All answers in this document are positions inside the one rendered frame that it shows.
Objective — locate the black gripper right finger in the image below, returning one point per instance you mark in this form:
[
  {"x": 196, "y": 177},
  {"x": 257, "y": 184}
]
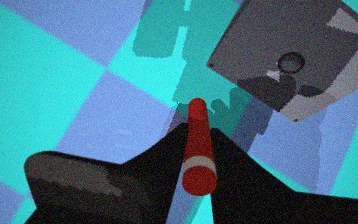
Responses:
[{"x": 246, "y": 193}]

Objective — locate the dark grey sloped panel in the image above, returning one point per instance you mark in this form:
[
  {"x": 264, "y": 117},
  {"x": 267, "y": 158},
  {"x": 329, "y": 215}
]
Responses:
[{"x": 296, "y": 56}]

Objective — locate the dark red peg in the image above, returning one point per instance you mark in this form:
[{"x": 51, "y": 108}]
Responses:
[{"x": 199, "y": 175}]

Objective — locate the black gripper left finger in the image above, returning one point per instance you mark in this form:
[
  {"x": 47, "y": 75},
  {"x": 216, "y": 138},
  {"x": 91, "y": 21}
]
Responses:
[{"x": 139, "y": 190}]

